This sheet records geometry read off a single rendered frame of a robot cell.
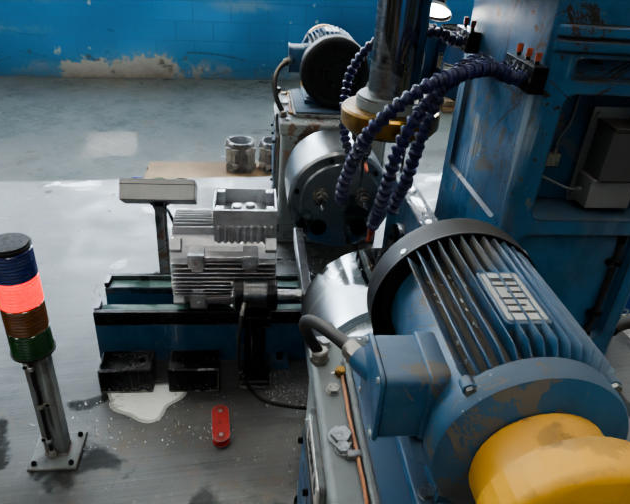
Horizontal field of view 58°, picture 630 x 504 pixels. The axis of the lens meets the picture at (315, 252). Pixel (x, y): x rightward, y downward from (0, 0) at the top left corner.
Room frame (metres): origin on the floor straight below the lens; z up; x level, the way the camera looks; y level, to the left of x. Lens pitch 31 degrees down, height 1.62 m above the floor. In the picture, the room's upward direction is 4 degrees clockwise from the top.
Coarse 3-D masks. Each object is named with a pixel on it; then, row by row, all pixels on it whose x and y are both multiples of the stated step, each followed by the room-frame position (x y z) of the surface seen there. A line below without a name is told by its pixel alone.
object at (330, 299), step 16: (352, 256) 0.79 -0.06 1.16; (368, 256) 0.78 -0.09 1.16; (320, 272) 0.79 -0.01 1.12; (336, 272) 0.76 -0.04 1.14; (352, 272) 0.74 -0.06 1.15; (368, 272) 0.73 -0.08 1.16; (320, 288) 0.75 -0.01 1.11; (336, 288) 0.72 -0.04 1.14; (352, 288) 0.70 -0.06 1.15; (304, 304) 0.77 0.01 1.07; (320, 304) 0.71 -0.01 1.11; (336, 304) 0.69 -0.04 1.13; (352, 304) 0.67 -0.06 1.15; (336, 320) 0.65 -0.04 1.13; (352, 320) 0.64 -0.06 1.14; (368, 320) 0.64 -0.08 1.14
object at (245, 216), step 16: (224, 192) 1.02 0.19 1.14; (240, 192) 1.04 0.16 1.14; (256, 192) 1.04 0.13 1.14; (272, 192) 1.03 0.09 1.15; (224, 208) 1.00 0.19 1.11; (240, 208) 0.98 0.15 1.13; (256, 208) 0.99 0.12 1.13; (224, 224) 0.94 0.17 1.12; (240, 224) 0.94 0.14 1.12; (256, 224) 0.95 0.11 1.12; (272, 224) 0.95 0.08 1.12; (224, 240) 0.93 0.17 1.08; (240, 240) 0.94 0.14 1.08; (256, 240) 0.94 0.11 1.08
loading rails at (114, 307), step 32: (128, 288) 0.99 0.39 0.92; (160, 288) 1.00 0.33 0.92; (288, 288) 1.03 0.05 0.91; (96, 320) 0.88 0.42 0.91; (128, 320) 0.89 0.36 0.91; (160, 320) 0.90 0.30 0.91; (192, 320) 0.91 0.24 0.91; (224, 320) 0.92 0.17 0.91; (288, 320) 0.93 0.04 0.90; (160, 352) 0.90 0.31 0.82; (224, 352) 0.92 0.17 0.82; (288, 352) 0.93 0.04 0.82
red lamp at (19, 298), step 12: (36, 276) 0.65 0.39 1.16; (0, 288) 0.62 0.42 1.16; (12, 288) 0.63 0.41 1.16; (24, 288) 0.63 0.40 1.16; (36, 288) 0.65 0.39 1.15; (0, 300) 0.63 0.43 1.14; (12, 300) 0.62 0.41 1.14; (24, 300) 0.63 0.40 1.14; (36, 300) 0.64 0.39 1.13; (12, 312) 0.62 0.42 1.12
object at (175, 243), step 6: (174, 240) 0.91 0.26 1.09; (180, 240) 0.91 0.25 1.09; (270, 240) 0.94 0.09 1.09; (276, 240) 0.94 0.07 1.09; (174, 246) 0.90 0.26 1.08; (180, 246) 0.90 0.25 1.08; (270, 246) 0.93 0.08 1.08; (276, 246) 0.93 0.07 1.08; (180, 252) 0.91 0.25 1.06; (270, 252) 0.93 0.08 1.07; (174, 300) 0.90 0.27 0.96; (180, 300) 0.90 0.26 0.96
